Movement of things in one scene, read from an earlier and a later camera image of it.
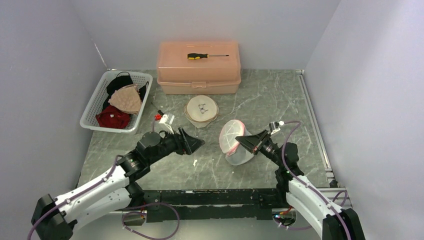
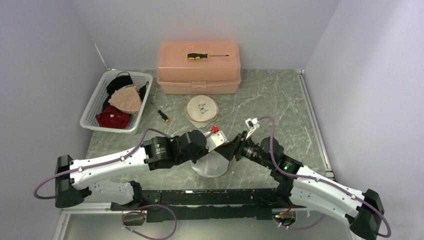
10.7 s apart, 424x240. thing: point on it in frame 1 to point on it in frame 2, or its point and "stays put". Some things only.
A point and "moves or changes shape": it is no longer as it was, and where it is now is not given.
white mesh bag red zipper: (236, 154) moves or changes shape
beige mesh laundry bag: (201, 110) stays put
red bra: (111, 118) stays put
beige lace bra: (127, 99) stays put
